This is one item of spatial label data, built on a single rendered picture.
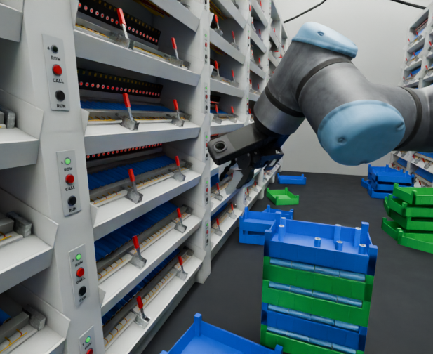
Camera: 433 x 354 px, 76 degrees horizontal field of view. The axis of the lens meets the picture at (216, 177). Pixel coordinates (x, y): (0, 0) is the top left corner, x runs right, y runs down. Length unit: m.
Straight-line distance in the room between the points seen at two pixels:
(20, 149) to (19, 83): 0.11
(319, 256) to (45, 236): 0.68
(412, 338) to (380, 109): 1.01
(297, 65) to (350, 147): 0.15
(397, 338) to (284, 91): 0.99
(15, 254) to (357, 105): 0.56
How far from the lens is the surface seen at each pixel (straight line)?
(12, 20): 0.57
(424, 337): 1.31
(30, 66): 0.56
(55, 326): 0.70
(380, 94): 0.41
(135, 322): 0.98
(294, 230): 1.06
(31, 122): 0.57
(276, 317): 1.00
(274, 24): 3.32
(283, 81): 0.47
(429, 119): 0.46
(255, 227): 1.67
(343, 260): 0.88
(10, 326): 0.69
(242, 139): 0.53
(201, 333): 1.10
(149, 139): 0.82
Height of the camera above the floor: 0.74
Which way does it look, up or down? 12 degrees down
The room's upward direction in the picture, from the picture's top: straight up
